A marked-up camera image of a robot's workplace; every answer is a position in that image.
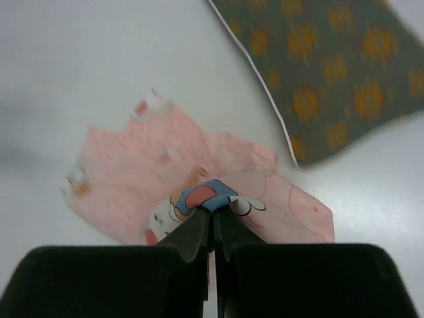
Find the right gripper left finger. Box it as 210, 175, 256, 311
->
1, 209, 210, 317

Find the grey orange patterned pillow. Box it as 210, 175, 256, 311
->
211, 1, 423, 167

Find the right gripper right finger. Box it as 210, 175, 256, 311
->
213, 207, 417, 317

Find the pink cartoon print pillowcase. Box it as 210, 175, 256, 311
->
62, 93, 335, 245

